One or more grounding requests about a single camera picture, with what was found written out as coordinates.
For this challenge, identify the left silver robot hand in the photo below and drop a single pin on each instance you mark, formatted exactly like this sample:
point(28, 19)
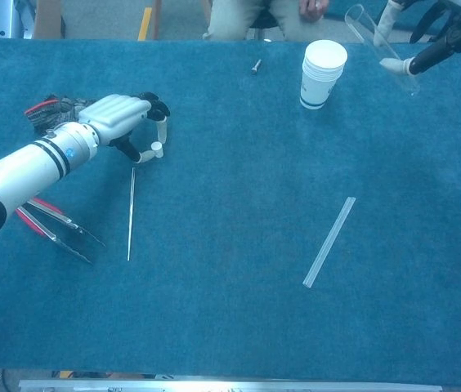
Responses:
point(112, 114)

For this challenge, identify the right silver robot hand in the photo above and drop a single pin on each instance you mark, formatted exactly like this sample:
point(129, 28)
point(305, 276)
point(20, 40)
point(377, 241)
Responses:
point(439, 51)

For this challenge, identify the clear glass test tube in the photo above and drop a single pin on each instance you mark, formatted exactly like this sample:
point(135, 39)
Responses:
point(402, 75)

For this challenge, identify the small white cap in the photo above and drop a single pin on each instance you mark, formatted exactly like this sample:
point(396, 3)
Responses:
point(157, 149)

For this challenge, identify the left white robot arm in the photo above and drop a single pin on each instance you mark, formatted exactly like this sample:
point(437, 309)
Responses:
point(30, 167)

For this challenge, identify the black grey work glove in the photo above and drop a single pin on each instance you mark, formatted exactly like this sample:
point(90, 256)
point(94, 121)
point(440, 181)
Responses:
point(42, 118)

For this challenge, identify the thin white stirring rod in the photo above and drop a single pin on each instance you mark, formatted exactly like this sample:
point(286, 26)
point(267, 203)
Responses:
point(131, 212)

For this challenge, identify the brown cardboard board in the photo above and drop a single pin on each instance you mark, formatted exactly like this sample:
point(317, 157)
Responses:
point(46, 20)

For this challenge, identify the stack of white paper cups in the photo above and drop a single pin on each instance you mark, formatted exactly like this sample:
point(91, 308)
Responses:
point(322, 77)

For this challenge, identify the seated person in beige trousers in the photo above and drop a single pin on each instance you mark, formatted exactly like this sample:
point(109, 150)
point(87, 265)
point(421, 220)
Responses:
point(230, 20)

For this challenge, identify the small metal bolt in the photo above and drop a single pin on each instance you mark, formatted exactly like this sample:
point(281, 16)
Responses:
point(256, 67)

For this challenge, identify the black stool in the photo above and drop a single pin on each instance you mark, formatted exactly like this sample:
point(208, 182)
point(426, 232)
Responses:
point(264, 20)

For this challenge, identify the clear flat plastic strip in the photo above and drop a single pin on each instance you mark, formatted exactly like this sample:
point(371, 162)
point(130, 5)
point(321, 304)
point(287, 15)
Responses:
point(328, 243)

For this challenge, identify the teal felt table cover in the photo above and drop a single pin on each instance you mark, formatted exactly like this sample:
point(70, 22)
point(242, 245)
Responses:
point(214, 318)

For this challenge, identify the aluminium frame rail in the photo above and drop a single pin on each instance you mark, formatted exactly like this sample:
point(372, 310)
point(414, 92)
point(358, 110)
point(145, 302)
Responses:
point(230, 386)

